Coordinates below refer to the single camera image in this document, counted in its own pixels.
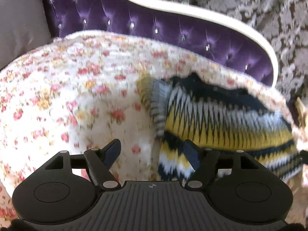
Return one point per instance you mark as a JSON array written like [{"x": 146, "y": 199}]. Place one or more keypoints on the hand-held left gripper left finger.
[{"x": 111, "y": 150}]

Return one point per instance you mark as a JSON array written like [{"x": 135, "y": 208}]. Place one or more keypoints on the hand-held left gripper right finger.
[{"x": 192, "y": 154}]

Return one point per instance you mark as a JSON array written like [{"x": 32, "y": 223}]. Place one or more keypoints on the purple tufted sofa white frame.
[{"x": 149, "y": 24}]

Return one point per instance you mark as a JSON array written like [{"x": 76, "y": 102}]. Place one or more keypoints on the beige cloth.
[{"x": 302, "y": 110}]

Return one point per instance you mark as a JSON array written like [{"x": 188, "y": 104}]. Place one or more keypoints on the floral quilted blanket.
[{"x": 72, "y": 96}]

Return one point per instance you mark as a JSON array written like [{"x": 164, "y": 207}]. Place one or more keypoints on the yellow navy patterned knit sweater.
[{"x": 216, "y": 125}]

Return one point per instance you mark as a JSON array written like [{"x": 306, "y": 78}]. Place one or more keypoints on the brown damask curtain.
[{"x": 252, "y": 9}]

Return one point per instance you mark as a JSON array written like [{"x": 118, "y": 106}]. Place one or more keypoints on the grey cushion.
[{"x": 21, "y": 16}]

